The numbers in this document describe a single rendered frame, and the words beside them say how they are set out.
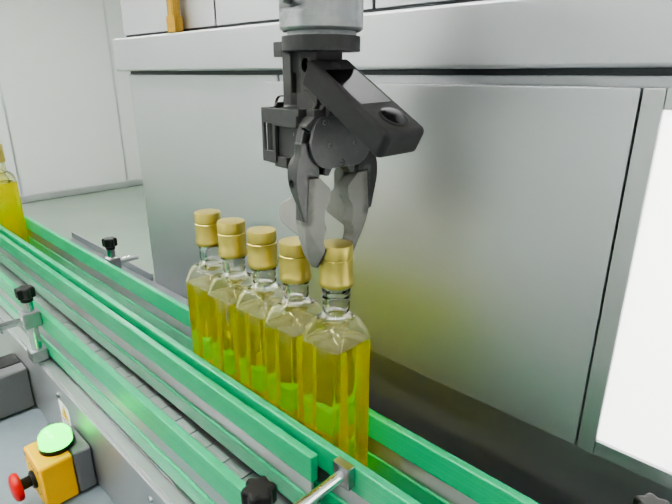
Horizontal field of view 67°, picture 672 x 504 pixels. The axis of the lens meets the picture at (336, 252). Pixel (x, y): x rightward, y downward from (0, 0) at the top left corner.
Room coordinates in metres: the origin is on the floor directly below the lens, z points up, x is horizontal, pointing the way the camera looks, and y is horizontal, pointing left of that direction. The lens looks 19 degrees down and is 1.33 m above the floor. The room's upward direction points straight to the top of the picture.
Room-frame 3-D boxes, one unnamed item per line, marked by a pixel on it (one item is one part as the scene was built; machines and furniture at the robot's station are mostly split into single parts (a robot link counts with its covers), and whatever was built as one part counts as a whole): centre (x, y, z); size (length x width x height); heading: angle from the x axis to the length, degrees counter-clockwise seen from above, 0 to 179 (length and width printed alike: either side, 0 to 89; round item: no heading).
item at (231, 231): (0.60, 0.13, 1.14); 0.04 x 0.04 x 0.04
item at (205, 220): (0.64, 0.17, 1.14); 0.04 x 0.04 x 0.04
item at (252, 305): (0.56, 0.08, 0.99); 0.06 x 0.06 x 0.21; 47
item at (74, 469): (0.60, 0.40, 0.79); 0.07 x 0.07 x 0.07; 46
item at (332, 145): (0.50, 0.02, 1.30); 0.09 x 0.08 x 0.12; 40
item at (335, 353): (0.48, 0.00, 0.99); 0.06 x 0.06 x 0.21; 46
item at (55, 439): (0.60, 0.40, 0.84); 0.04 x 0.04 x 0.03
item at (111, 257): (1.02, 0.46, 0.94); 0.07 x 0.04 x 0.13; 136
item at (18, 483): (0.57, 0.43, 0.79); 0.04 x 0.03 x 0.04; 46
